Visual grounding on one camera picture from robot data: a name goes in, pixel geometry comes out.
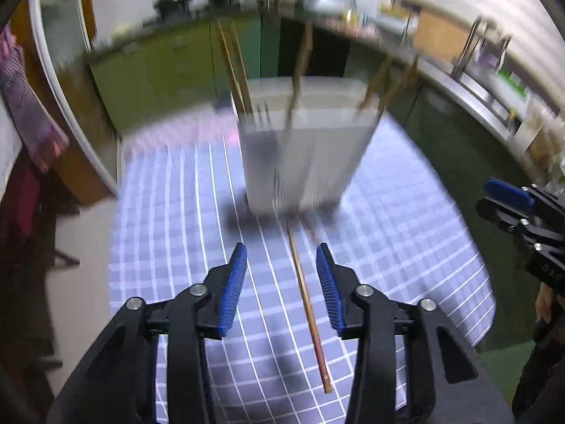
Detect dark wooden chopstick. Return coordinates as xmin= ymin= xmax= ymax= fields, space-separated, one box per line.
xmin=357 ymin=53 xmax=393 ymax=111
xmin=285 ymin=22 xmax=314 ymax=135
xmin=375 ymin=55 xmax=420 ymax=116
xmin=286 ymin=225 xmax=334 ymax=395

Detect person's right hand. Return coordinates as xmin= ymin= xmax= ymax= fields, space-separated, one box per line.
xmin=535 ymin=283 xmax=557 ymax=324

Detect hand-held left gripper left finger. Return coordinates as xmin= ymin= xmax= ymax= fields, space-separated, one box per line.
xmin=46 ymin=242 xmax=249 ymax=424

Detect metal sink faucet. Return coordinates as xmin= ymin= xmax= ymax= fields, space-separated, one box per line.
xmin=452 ymin=15 xmax=513 ymax=82

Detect white hanging cloth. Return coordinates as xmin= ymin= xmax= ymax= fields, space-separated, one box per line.
xmin=0 ymin=106 xmax=23 ymax=204

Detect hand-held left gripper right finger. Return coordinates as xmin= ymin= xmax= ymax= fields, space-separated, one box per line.
xmin=316 ymin=243 xmax=515 ymax=424

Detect white plastic utensil holder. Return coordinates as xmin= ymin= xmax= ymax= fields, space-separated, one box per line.
xmin=230 ymin=75 xmax=385 ymax=215

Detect purple plaid cloth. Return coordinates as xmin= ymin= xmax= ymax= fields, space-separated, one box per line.
xmin=0 ymin=26 xmax=71 ymax=173

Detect green kitchen cabinets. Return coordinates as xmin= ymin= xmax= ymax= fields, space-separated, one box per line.
xmin=88 ymin=13 xmax=548 ymax=230

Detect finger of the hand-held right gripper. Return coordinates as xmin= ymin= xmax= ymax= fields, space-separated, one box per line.
xmin=483 ymin=178 xmax=537 ymax=208
xmin=476 ymin=198 xmax=537 ymax=236

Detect dark red cloth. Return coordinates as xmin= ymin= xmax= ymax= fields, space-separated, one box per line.
xmin=0 ymin=159 xmax=45 ymax=239

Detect glass door with white frame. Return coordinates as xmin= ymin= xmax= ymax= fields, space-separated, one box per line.
xmin=26 ymin=0 xmax=122 ymax=206

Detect blue checked tablecloth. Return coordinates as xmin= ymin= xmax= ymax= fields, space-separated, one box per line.
xmin=108 ymin=119 xmax=497 ymax=424

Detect light bamboo chopstick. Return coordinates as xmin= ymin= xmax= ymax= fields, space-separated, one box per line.
xmin=215 ymin=20 xmax=245 ymax=118
xmin=227 ymin=20 xmax=254 ymax=116

